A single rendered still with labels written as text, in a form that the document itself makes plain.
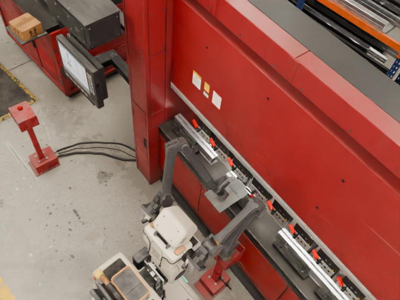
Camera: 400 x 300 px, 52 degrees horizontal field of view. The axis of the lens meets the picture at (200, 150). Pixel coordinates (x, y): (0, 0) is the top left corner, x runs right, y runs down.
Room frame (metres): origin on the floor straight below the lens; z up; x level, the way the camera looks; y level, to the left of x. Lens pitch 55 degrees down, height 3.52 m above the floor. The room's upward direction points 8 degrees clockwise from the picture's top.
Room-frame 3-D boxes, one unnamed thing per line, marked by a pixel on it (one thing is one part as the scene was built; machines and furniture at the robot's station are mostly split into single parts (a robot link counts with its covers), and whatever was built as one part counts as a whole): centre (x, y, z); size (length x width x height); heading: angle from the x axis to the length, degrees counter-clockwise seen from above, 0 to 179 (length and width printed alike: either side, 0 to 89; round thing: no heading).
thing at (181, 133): (1.94, 0.12, 0.89); 0.30 x 0.05 x 0.03; 44
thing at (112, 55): (2.29, 0.76, 1.18); 0.40 x 0.24 x 0.07; 44
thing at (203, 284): (1.11, -0.26, 0.06); 0.25 x 0.20 x 0.12; 138
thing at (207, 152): (1.94, 0.05, 0.92); 0.50 x 0.06 x 0.10; 44
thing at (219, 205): (1.44, -0.23, 1.00); 0.26 x 0.18 x 0.01; 134
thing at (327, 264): (0.98, -0.87, 1.19); 0.15 x 0.09 x 0.17; 44
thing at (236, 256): (1.13, -0.28, 0.75); 0.20 x 0.16 x 0.18; 48
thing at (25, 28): (2.84, 1.71, 1.04); 0.30 x 0.26 x 0.12; 49
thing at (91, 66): (2.03, 0.89, 1.42); 0.45 x 0.12 x 0.36; 49
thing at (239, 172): (1.56, -0.31, 1.19); 0.15 x 0.09 x 0.17; 44
